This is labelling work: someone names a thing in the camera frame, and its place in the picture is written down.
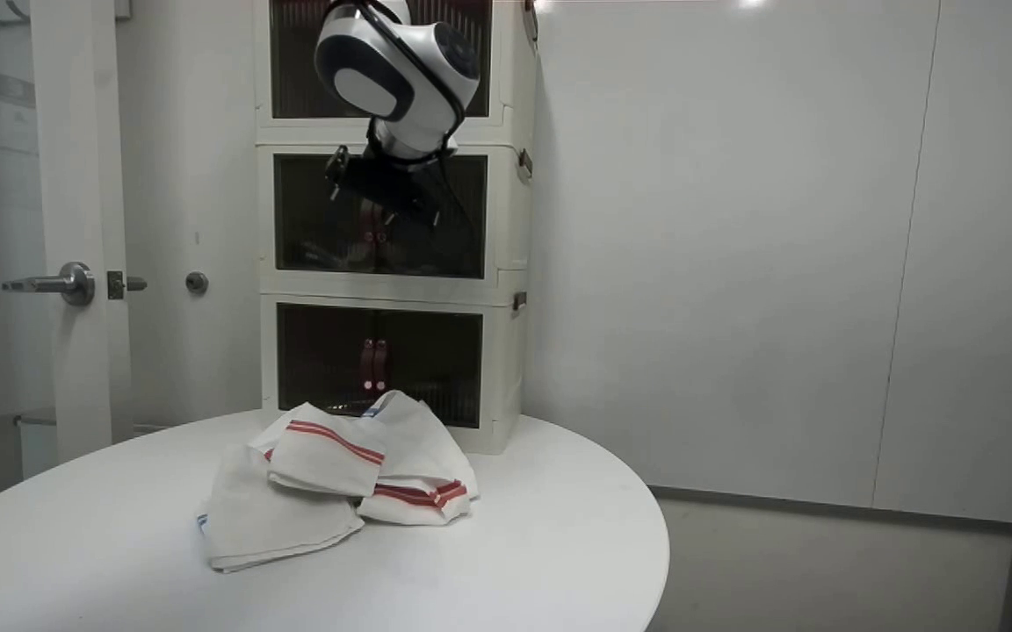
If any white three-tier cabinet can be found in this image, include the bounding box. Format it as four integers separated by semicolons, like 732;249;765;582
251;0;540;458

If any silver door lever handle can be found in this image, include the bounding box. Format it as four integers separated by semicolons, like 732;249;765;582
0;262;102;313

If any white room door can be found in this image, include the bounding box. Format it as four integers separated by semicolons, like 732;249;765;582
0;0;135;472

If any white towel with blue stripes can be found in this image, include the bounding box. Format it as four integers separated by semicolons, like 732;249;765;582
196;388;481;576

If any white towel with red stripes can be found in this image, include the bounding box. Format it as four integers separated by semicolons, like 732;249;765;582
251;401;481;526

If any metal door latch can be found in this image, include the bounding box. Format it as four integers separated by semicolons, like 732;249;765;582
102;267;150;304

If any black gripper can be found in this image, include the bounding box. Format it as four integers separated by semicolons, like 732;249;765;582
334;142;470;232

